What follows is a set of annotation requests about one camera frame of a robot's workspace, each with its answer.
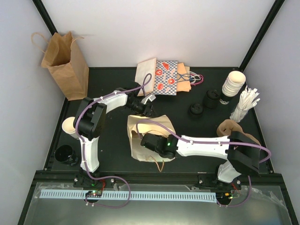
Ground tall black lid stack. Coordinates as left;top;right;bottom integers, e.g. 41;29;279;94
203;90;220;109

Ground black frame post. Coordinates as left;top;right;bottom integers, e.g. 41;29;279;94
32;0;58;36
239;0;285;72

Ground black left frame post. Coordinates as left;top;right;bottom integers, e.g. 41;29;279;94
32;0;58;36

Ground small circuit board with LEDs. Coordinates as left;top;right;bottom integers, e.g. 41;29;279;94
85;190;103;198

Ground light blue slotted cable duct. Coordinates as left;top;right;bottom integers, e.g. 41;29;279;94
39;189;217;203

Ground purple cable loop at front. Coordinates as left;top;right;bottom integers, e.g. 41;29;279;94
84;175;131;209

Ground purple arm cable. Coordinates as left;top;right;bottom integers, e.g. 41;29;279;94
135;120;272;209
74;73;152;181

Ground left stack of paper cups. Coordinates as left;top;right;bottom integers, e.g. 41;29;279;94
61;117;78;139

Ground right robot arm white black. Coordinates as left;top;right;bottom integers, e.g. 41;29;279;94
141;131;260;189

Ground white flat paper bag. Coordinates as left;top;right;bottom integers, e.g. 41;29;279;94
135;58;157;95

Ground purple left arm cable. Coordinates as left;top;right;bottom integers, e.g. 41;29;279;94
74;73;152;181

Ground black right frame post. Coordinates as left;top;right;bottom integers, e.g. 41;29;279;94
239;0;285;72

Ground coloured bag handle cords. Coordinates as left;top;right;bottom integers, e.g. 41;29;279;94
177;70;204;85

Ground glass of wrapped stirrers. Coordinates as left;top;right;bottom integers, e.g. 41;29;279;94
230;86;260;123

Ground brown flat paper bag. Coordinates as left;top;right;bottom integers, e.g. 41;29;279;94
177;63;191;92

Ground standing brown paper bag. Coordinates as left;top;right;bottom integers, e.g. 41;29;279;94
31;32;89;101

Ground blue checkered paper bag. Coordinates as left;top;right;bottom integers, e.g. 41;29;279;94
152;60;178;96

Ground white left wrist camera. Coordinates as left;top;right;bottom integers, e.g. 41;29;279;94
141;94;156;105

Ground cream paper bag with handles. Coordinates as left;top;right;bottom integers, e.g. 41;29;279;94
127;115;176;172

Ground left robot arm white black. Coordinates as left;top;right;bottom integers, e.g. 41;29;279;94
74;87;156;188

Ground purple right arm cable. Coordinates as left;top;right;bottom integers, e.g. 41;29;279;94
135;120;272;209

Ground stack of white paper cups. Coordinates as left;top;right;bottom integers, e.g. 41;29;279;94
219;71;246;105

